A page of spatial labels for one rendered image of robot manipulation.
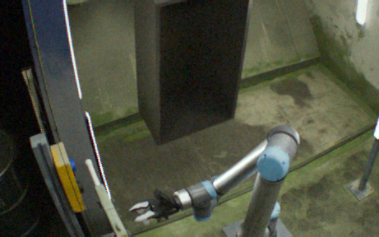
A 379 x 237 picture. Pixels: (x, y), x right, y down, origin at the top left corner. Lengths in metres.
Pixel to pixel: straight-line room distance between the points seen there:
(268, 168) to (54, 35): 0.99
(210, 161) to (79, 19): 1.66
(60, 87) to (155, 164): 1.76
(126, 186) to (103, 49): 1.19
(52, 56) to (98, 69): 1.96
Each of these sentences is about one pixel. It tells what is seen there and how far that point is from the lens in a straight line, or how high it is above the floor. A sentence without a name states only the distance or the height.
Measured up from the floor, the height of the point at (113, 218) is 1.14.
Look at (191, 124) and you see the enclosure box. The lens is 3.13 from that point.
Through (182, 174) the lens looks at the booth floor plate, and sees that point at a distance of 3.38.
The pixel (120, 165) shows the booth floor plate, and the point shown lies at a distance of 3.50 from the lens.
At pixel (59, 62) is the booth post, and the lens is 1.81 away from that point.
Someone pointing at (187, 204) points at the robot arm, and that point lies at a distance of 1.83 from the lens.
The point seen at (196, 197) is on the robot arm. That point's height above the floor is 1.10.
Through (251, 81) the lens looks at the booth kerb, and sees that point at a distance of 4.19.
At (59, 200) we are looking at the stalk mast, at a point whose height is 1.35.
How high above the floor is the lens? 2.52
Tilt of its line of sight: 40 degrees down
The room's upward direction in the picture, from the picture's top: 3 degrees counter-clockwise
